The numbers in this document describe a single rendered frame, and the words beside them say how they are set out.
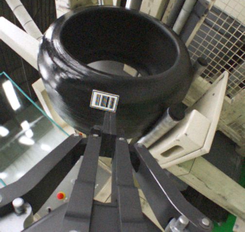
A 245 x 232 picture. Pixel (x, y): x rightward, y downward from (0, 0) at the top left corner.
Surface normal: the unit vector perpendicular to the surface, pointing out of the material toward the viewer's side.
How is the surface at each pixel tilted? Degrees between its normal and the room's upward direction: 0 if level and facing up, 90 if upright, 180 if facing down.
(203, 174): 90
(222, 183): 90
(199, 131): 90
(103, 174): 90
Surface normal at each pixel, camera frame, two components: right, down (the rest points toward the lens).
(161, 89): 0.26, -0.33
